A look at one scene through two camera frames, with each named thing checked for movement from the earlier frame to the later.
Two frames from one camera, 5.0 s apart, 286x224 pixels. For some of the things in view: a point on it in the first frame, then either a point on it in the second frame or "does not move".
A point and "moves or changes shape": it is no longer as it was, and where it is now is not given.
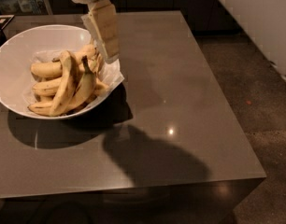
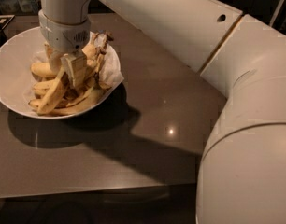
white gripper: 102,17 → 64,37
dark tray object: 0,22 does not move
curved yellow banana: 67,83 moves or changes shape
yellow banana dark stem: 85,88 → 92,99
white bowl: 14,57 does not move
